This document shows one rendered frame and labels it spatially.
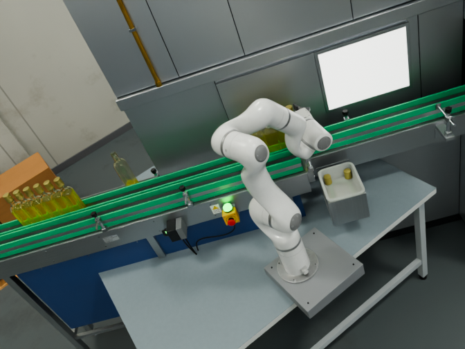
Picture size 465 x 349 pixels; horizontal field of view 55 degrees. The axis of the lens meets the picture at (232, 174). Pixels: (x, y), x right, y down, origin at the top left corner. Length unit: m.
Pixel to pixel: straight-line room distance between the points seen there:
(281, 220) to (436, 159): 1.29
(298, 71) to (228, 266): 1.01
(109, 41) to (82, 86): 2.91
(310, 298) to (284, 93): 0.95
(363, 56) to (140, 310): 1.61
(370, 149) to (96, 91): 3.42
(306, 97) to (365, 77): 0.29
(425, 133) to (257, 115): 1.03
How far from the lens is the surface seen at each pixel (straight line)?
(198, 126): 2.28
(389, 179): 2.47
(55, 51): 4.85
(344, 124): 2.26
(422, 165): 2.76
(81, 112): 5.07
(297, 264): 1.99
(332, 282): 2.01
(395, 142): 2.30
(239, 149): 1.48
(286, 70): 2.14
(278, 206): 1.70
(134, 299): 2.39
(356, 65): 2.22
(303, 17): 2.09
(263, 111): 1.56
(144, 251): 2.48
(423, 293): 2.92
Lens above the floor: 2.46
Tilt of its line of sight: 38 degrees down
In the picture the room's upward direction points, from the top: 23 degrees counter-clockwise
